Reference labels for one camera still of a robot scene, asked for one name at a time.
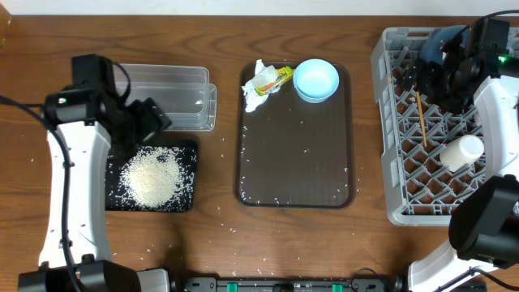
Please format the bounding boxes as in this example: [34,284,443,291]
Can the dark blue plate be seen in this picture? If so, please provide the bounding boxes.
[417,26,469,65]

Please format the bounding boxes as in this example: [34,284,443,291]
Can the pile of white rice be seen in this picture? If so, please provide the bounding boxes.
[109,145,196,211]

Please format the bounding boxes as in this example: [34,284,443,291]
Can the cream white cup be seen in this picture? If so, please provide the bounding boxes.
[440,135,484,172]

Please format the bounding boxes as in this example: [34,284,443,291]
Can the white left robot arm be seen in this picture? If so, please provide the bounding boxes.
[18,54,171,291]

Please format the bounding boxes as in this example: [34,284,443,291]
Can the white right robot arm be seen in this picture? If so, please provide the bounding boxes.
[399,14,518,292]

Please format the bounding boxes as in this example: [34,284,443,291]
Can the black waste tray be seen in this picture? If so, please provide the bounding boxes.
[104,135,199,213]

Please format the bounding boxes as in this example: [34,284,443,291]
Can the grey dishwasher rack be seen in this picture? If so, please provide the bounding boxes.
[370,26,519,227]

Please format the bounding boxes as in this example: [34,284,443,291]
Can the clear plastic bin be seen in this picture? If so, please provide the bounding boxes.
[114,63,217,131]

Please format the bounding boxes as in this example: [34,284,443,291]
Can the crumpled plastic snack wrapper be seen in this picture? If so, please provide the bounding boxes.
[242,59,295,113]

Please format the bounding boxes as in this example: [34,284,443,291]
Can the dark brown serving tray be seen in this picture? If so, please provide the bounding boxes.
[234,65,357,209]

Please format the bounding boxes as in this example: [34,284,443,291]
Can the light blue bowl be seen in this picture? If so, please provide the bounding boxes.
[293,58,340,104]

